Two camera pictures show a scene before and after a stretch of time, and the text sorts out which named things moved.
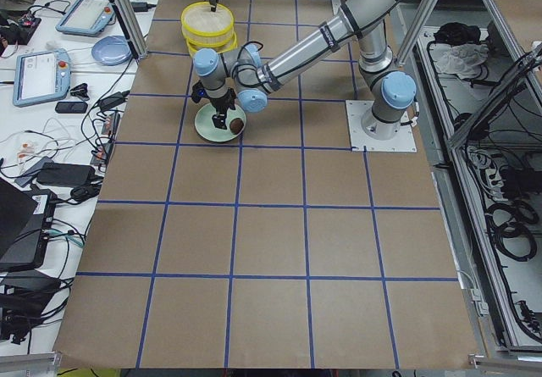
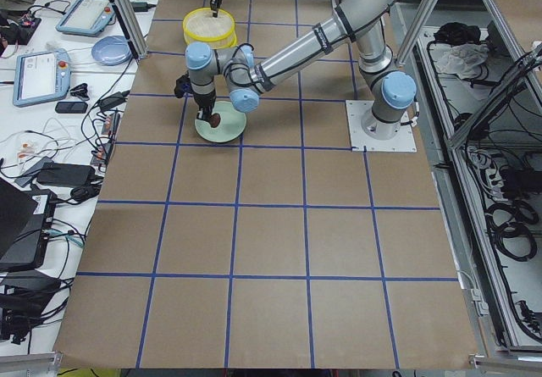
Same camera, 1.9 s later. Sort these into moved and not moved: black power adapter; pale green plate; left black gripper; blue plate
Moved: left black gripper
Not moved: blue plate; black power adapter; pale green plate
